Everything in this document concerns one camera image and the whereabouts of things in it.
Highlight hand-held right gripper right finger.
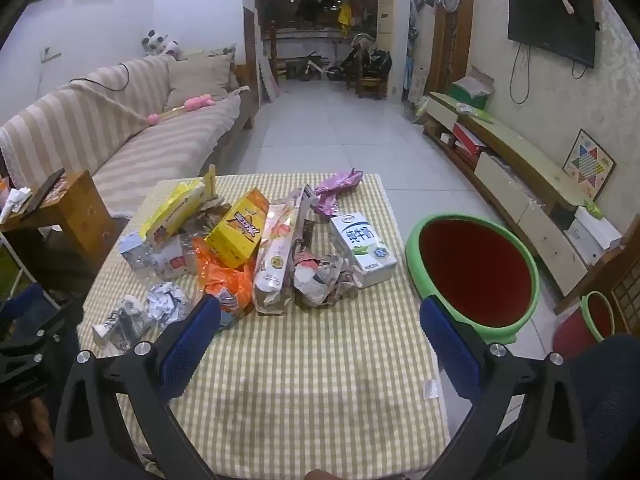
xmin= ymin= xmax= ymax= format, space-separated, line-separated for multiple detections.
xmin=419 ymin=296 xmax=587 ymax=480

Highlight pink toy stick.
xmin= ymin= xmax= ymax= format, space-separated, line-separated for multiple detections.
xmin=147 ymin=95 xmax=217 ymax=126

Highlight striped sofa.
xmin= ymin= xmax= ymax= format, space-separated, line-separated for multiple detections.
xmin=0 ymin=52 xmax=258 ymax=221

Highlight star checkers board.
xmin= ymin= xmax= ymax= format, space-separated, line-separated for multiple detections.
xmin=562 ymin=129 xmax=617 ymax=201

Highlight yellow snack box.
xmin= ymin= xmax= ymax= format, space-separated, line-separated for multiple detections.
xmin=204 ymin=187 xmax=271 ymax=270

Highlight wooden chair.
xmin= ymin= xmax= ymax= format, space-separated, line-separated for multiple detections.
xmin=356 ymin=50 xmax=393 ymax=100

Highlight folded foam play mat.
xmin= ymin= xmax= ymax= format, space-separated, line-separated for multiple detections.
xmin=255 ymin=52 xmax=281 ymax=106

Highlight white tube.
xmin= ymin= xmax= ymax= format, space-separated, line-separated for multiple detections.
xmin=0 ymin=187 xmax=31 ymax=223

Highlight green box with white flaps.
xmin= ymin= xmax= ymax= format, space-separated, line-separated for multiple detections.
xmin=446 ymin=66 xmax=496 ymax=111

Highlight long television cabinet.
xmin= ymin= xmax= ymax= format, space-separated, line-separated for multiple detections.
xmin=422 ymin=91 xmax=591 ymax=311

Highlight green flat packet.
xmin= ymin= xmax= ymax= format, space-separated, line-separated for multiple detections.
xmin=455 ymin=102 xmax=496 ymax=123

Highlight person's leg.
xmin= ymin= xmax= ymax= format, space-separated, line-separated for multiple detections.
xmin=565 ymin=332 xmax=640 ymax=480

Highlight beige cushion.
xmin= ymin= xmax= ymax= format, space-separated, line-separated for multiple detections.
xmin=166 ymin=52 xmax=236 ymax=111

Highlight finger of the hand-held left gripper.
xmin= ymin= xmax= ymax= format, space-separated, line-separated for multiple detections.
xmin=0 ymin=284 xmax=83 ymax=361

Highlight large green-rimmed red bin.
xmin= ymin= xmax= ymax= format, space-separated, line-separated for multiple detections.
xmin=404 ymin=214 xmax=542 ymax=346

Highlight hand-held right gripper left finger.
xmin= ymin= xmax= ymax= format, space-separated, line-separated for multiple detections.
xmin=54 ymin=294 xmax=223 ymax=480

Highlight wooden side table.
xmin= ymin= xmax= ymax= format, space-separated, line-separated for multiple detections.
xmin=0 ymin=170 xmax=118 ymax=286

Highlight small green-rimmed red bin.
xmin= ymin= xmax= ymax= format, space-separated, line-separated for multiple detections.
xmin=552 ymin=291 xmax=616 ymax=361

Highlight standing air conditioner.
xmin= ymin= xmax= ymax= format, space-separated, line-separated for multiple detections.
xmin=376 ymin=0 xmax=411 ymax=103

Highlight white balance bike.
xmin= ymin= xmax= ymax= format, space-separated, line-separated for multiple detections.
xmin=300 ymin=51 xmax=346 ymax=82

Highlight clear plastic wrapper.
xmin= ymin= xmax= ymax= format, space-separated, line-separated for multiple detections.
xmin=147 ymin=235 xmax=198 ymax=278

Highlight crumpled silver foil wrapper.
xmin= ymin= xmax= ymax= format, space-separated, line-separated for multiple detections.
xmin=145 ymin=282 xmax=191 ymax=331

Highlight paper ball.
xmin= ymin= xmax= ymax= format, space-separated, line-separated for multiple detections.
xmin=292 ymin=250 xmax=368 ymax=308

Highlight wooden lattice door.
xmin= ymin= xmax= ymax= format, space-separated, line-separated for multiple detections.
xmin=552 ymin=232 xmax=640 ymax=336

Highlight white milk carton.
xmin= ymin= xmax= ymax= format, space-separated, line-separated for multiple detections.
xmin=329 ymin=212 xmax=398 ymax=289

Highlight wall-mounted television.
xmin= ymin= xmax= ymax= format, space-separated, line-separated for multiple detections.
xmin=507 ymin=0 xmax=597 ymax=68

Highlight pink foil wrapper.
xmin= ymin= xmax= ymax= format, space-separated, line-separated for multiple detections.
xmin=312 ymin=167 xmax=364 ymax=217

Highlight white cardboard box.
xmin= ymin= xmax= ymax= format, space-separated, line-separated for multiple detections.
xmin=565 ymin=205 xmax=623 ymax=267

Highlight panda plush toy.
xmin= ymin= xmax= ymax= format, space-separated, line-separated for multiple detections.
xmin=140 ymin=29 xmax=181 ymax=58

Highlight dark hanging clothes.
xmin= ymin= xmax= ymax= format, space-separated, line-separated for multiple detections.
xmin=295 ymin=0 xmax=331 ymax=23

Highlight red flat box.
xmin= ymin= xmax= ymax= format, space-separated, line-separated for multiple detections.
xmin=452 ymin=122 xmax=488 ymax=157

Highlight orange plastic bag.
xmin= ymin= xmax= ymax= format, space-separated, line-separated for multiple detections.
xmin=192 ymin=237 xmax=257 ymax=331

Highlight silver printed wrapper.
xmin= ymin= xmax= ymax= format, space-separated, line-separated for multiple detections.
xmin=92 ymin=295 xmax=151 ymax=351

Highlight black notebook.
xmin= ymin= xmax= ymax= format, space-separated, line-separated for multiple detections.
xmin=25 ymin=167 xmax=66 ymax=213

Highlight black stroller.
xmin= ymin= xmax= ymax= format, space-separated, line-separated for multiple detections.
xmin=341 ymin=34 xmax=394 ymax=83

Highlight yellow and white box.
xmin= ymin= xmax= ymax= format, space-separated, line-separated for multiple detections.
xmin=139 ymin=180 xmax=208 ymax=246

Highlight long printed snack carton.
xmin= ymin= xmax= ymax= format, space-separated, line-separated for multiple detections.
xmin=251 ymin=185 xmax=313 ymax=317

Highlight checked tablecloth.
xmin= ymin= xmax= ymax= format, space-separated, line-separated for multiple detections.
xmin=77 ymin=174 xmax=448 ymax=476

